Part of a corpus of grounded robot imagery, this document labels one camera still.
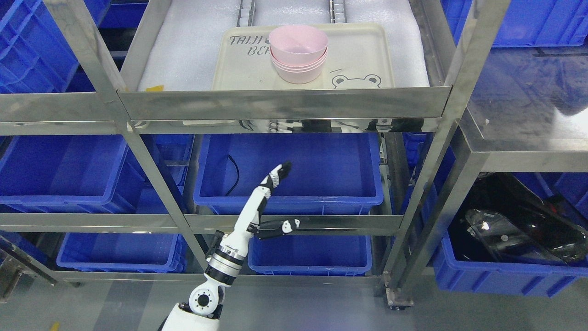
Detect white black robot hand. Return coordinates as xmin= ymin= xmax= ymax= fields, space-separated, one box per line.
xmin=216 ymin=161 xmax=300 ymax=259

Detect pink plastic bowl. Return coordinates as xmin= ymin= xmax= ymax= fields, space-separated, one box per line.
xmin=269 ymin=25 xmax=329 ymax=65

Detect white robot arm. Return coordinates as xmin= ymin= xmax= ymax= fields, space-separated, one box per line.
xmin=159 ymin=231 xmax=252 ymax=331

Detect stack of pink bowls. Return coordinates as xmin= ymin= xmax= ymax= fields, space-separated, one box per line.
xmin=271 ymin=47 xmax=329 ymax=84

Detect stainless steel shelf rack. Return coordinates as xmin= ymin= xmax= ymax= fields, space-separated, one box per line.
xmin=1 ymin=0 xmax=510 ymax=310

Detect blue plastic bin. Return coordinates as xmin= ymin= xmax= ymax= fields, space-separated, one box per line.
xmin=56 ymin=233 xmax=188 ymax=273
xmin=0 ymin=135 xmax=145 ymax=213
xmin=433 ymin=172 xmax=587 ymax=297
xmin=193 ymin=133 xmax=384 ymax=215
xmin=248 ymin=235 xmax=373 ymax=277

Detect cream frog tray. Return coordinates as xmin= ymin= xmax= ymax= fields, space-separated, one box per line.
xmin=212 ymin=23 xmax=395 ymax=91

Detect black motorcycle helmet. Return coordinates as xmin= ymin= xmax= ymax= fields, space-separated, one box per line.
xmin=448 ymin=172 xmax=587 ymax=268

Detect stainless steel table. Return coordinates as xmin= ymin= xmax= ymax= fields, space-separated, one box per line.
xmin=460 ymin=44 xmax=588 ymax=172

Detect blue plastic crate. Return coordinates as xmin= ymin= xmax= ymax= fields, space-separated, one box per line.
xmin=440 ymin=0 xmax=588 ymax=50

